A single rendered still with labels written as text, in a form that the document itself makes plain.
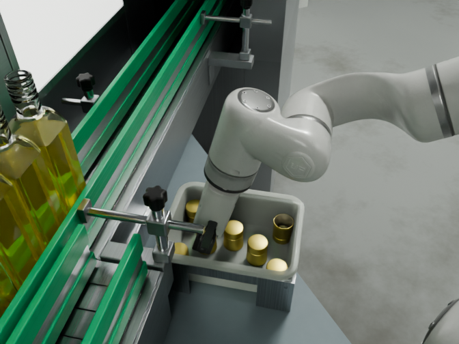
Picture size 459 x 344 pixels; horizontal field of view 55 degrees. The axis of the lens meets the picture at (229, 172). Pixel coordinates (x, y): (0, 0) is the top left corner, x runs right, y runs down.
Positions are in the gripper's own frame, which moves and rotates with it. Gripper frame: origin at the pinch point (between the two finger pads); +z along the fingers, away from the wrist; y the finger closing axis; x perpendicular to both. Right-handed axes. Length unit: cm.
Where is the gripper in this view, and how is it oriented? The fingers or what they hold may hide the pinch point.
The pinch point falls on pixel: (206, 234)
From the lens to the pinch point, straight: 76.5
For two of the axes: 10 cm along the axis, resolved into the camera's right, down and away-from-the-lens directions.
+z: -2.6, 6.9, 6.8
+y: -1.7, 6.6, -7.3
